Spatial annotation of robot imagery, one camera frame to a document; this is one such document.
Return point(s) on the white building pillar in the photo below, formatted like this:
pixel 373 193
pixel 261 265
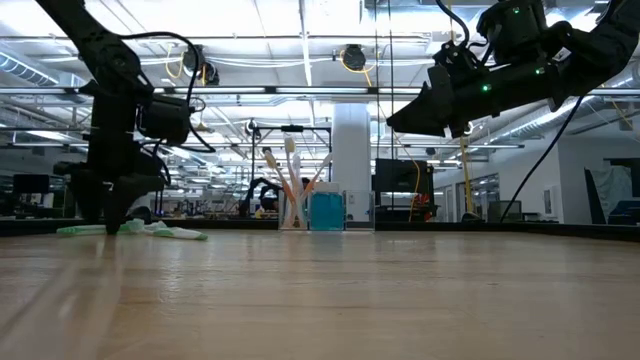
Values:
pixel 350 150

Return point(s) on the black background monitor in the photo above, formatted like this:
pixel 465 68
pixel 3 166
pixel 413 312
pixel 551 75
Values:
pixel 30 185

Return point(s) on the grey tarp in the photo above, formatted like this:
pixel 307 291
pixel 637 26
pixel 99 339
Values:
pixel 607 187

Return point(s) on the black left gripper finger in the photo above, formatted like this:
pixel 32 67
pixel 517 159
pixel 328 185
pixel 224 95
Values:
pixel 90 197
pixel 115 205

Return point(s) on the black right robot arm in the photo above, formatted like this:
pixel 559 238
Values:
pixel 600 50

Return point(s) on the black mesh computer case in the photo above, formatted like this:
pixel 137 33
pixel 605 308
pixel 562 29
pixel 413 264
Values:
pixel 400 180

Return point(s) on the clear acrylic organizer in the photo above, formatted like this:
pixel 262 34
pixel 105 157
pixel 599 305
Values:
pixel 360 210

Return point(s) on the black background robot frame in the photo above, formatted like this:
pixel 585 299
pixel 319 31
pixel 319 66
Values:
pixel 292 128

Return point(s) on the black background robot arm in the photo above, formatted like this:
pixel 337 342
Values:
pixel 270 204

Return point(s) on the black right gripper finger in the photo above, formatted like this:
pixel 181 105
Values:
pixel 422 115

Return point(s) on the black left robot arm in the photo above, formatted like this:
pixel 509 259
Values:
pixel 110 60

